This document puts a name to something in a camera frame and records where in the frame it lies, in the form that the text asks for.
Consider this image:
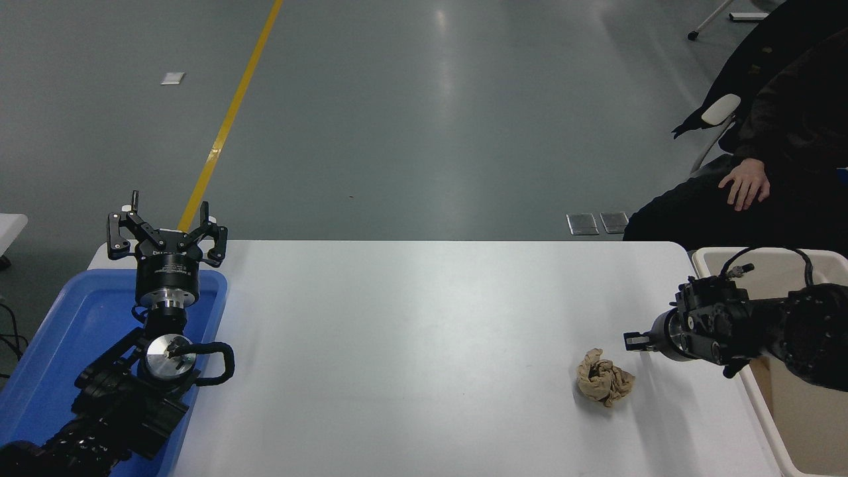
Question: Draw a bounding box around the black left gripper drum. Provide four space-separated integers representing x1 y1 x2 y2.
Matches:
135 230 202 307

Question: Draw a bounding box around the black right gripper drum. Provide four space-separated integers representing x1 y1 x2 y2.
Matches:
644 309 683 360

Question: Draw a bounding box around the tan paper ball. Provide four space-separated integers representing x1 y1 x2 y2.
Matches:
576 348 636 408

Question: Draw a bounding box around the seated person's hand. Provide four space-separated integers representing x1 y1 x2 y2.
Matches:
718 158 772 212

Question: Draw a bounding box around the small white side table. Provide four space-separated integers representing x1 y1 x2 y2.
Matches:
0 213 29 258

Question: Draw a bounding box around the blue plastic tray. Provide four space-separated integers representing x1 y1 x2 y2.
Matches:
0 268 229 477

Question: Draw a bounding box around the seated person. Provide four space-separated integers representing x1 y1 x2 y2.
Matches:
622 26 848 256

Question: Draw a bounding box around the large pale bin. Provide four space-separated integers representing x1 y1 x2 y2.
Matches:
690 247 848 477

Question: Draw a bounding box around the grey chair with white armrest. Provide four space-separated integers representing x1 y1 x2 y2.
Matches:
688 93 742 177

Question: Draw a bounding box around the black jacket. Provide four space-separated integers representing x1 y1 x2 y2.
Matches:
671 0 848 153

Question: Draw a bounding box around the white wheeled chair leg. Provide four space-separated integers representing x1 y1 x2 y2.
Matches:
686 0 770 42

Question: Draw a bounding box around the black floor cable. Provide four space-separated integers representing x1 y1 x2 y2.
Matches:
0 301 28 380

